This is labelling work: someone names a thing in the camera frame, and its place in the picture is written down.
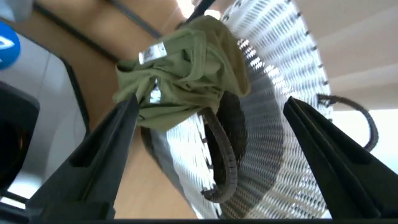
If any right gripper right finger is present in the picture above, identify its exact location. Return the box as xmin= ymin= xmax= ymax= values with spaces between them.
xmin=282 ymin=96 xmax=398 ymax=219

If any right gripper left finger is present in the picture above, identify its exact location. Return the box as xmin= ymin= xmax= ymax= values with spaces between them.
xmin=26 ymin=95 xmax=140 ymax=220

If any green garment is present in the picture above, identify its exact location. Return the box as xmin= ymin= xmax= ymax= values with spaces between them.
xmin=112 ymin=14 xmax=252 ymax=133

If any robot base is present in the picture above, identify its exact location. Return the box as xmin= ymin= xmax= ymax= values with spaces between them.
xmin=0 ymin=20 xmax=91 ymax=220

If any white laundry basket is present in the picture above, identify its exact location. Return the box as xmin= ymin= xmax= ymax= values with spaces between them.
xmin=139 ymin=0 xmax=380 ymax=220

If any black clothes rack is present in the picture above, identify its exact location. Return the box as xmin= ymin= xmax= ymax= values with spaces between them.
xmin=32 ymin=0 xmax=217 ymax=63

